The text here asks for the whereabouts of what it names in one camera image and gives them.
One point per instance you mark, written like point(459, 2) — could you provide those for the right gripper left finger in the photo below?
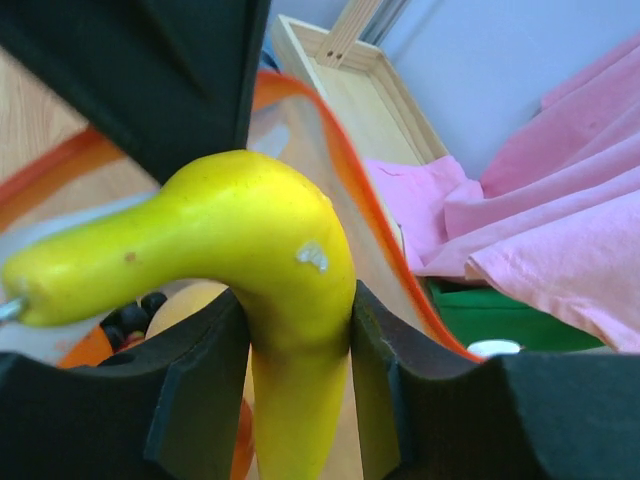
point(165, 409)

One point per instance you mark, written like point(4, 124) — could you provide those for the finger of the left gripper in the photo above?
point(166, 81)

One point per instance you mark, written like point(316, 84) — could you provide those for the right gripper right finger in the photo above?
point(425, 412)

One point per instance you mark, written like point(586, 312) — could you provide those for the dark small grape bunch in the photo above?
point(129, 323)

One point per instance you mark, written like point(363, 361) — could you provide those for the orange tangerine toy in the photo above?
point(92, 350)

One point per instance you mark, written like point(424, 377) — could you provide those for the clear zip top bag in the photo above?
point(346, 187)

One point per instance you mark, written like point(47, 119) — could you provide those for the yellow banana toy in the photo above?
point(253, 224)

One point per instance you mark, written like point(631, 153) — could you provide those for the wooden tray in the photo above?
point(365, 93)

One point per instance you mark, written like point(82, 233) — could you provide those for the pink t-shirt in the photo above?
point(554, 220)

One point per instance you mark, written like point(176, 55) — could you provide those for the wooden rack post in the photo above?
point(345, 32)

